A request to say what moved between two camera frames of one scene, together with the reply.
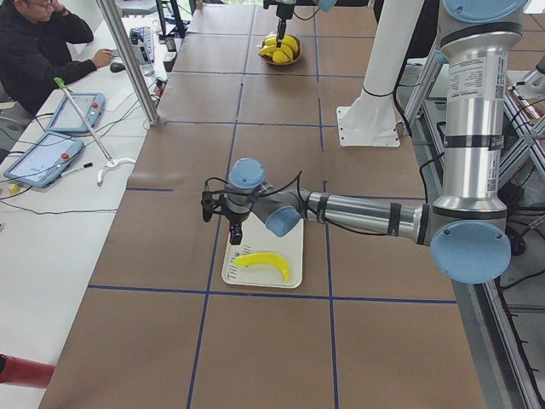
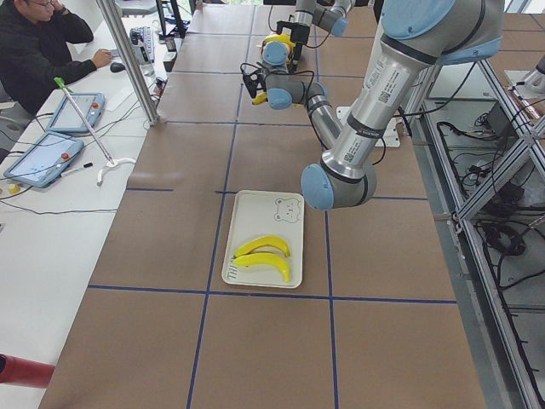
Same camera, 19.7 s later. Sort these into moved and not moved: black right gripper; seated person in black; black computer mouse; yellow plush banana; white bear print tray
Moved: black right gripper
Not moved: black computer mouse; seated person in black; yellow plush banana; white bear print tray
